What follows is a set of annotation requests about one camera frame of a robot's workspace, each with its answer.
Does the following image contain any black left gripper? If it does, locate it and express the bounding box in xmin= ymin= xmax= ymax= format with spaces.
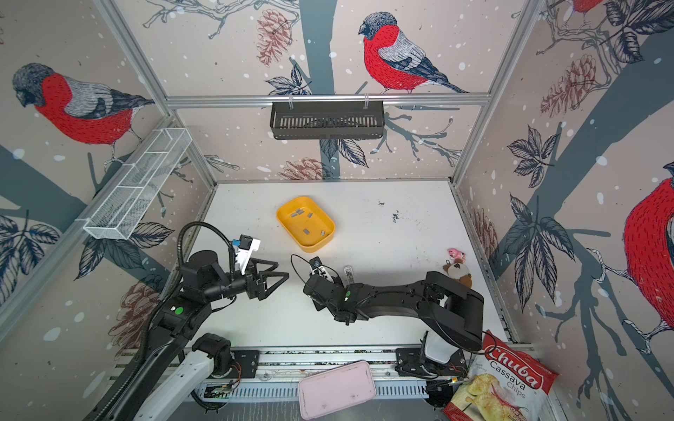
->
xmin=204 ymin=256 xmax=289 ymax=303

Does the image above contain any white mini stapler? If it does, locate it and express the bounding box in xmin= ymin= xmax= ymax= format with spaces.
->
xmin=344 ymin=266 xmax=355 ymax=284

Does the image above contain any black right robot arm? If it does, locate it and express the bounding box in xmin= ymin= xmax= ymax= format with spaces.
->
xmin=303 ymin=271 xmax=484 ymax=354

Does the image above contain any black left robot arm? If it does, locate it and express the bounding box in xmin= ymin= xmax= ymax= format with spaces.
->
xmin=85 ymin=250 xmax=290 ymax=420

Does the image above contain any yellow plastic tray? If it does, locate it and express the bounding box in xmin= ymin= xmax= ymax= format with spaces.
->
xmin=276 ymin=196 xmax=335 ymax=254

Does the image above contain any pink plastic lid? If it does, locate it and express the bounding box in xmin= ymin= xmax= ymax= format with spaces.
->
xmin=298 ymin=361 xmax=377 ymax=420

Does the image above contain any red cassava chips bag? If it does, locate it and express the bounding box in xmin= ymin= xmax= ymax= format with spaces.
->
xmin=442 ymin=332 xmax=558 ymax=421

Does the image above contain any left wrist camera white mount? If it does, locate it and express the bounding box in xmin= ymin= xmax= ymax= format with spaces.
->
xmin=233 ymin=234 xmax=261 ymax=275

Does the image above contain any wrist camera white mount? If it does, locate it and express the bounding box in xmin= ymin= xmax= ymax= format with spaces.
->
xmin=309 ymin=256 xmax=335 ymax=282
xmin=233 ymin=234 xmax=261 ymax=275

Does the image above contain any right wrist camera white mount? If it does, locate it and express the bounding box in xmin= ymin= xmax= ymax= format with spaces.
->
xmin=309 ymin=256 xmax=335 ymax=282

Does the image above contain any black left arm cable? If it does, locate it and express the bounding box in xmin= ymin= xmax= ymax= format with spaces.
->
xmin=94 ymin=220 xmax=238 ymax=421

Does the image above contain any brown plush toy keychain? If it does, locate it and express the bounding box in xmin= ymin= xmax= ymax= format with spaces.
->
xmin=443 ymin=248 xmax=473 ymax=288

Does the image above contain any white mesh wall shelf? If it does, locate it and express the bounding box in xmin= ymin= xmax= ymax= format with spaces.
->
xmin=84 ymin=127 xmax=192 ymax=240

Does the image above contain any black hanging wire basket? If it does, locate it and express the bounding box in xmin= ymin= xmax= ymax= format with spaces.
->
xmin=270 ymin=100 xmax=385 ymax=140

